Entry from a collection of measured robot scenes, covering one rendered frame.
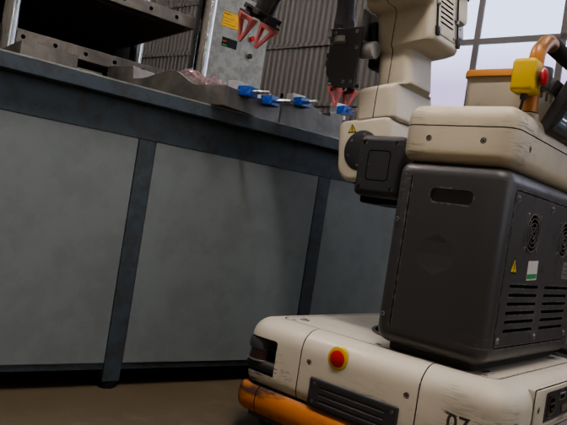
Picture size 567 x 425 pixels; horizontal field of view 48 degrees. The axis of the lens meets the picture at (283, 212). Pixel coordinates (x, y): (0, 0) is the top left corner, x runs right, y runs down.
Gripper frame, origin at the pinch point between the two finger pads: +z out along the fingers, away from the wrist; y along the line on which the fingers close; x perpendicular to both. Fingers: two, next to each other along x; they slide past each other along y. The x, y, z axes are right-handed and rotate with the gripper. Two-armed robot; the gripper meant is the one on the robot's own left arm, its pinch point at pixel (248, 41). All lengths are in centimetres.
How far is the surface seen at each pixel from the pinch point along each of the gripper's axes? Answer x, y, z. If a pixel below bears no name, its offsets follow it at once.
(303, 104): 5.7, -27.3, 9.7
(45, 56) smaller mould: -21, 42, 28
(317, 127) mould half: 7.3, -37.6, 14.9
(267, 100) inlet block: 8.0, -9.8, 12.1
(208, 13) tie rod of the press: -80, -49, 5
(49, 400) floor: 36, 39, 93
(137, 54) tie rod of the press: -134, -64, 43
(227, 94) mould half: 8.3, 6.0, 14.2
